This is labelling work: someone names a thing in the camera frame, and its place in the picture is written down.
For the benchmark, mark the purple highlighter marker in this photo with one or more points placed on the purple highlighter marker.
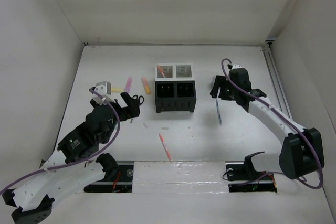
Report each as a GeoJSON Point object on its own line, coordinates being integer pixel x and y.
{"type": "Point", "coordinates": [128, 85]}

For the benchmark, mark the aluminium rail right side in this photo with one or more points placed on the aluminium rail right side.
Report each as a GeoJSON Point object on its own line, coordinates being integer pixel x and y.
{"type": "Point", "coordinates": [279, 91]}

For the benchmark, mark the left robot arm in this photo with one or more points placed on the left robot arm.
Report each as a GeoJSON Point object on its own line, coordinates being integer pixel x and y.
{"type": "Point", "coordinates": [79, 160]}

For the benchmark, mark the white slotted organizer box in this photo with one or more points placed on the white slotted organizer box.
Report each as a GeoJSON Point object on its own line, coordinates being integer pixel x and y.
{"type": "Point", "coordinates": [175, 72]}

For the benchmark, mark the orange highlighter marker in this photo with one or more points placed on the orange highlighter marker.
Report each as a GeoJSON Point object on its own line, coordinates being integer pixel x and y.
{"type": "Point", "coordinates": [146, 85]}

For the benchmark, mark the blue highlighter pen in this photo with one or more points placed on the blue highlighter pen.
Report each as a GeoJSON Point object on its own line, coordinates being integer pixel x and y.
{"type": "Point", "coordinates": [218, 113]}

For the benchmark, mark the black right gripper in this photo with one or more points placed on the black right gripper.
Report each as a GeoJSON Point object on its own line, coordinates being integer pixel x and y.
{"type": "Point", "coordinates": [219, 82]}

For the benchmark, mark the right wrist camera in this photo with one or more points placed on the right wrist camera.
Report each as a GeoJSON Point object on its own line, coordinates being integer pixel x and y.
{"type": "Point", "coordinates": [237, 66]}

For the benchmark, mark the yellow highlighter marker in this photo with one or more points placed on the yellow highlighter marker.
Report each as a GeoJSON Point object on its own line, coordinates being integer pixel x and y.
{"type": "Point", "coordinates": [117, 90]}

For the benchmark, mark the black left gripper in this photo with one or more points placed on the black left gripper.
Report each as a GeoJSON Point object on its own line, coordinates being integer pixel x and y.
{"type": "Point", "coordinates": [132, 109]}

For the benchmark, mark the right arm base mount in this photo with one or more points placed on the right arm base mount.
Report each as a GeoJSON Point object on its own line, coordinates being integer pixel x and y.
{"type": "Point", "coordinates": [243, 178]}

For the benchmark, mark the black handled scissors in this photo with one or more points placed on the black handled scissors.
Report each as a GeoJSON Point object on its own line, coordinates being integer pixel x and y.
{"type": "Point", "coordinates": [136, 102]}

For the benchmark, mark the red pen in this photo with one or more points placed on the red pen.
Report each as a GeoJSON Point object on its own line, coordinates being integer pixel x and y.
{"type": "Point", "coordinates": [165, 148]}
{"type": "Point", "coordinates": [160, 70]}

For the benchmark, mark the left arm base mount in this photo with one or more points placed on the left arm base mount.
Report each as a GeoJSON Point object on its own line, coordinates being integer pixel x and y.
{"type": "Point", "coordinates": [122, 182]}

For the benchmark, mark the black slotted organizer box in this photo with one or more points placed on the black slotted organizer box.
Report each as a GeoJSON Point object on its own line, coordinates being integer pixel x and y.
{"type": "Point", "coordinates": [175, 96]}

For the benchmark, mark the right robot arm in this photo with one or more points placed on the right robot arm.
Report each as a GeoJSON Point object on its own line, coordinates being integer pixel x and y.
{"type": "Point", "coordinates": [301, 148]}

